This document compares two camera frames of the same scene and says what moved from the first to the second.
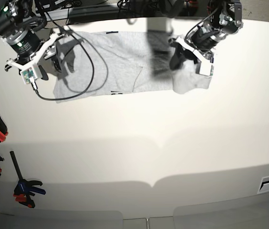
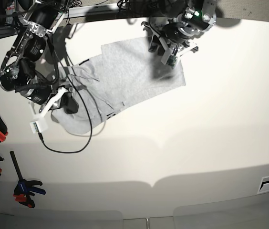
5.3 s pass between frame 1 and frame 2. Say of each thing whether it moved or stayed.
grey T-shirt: moved
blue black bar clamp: stayed
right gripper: moved
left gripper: moved
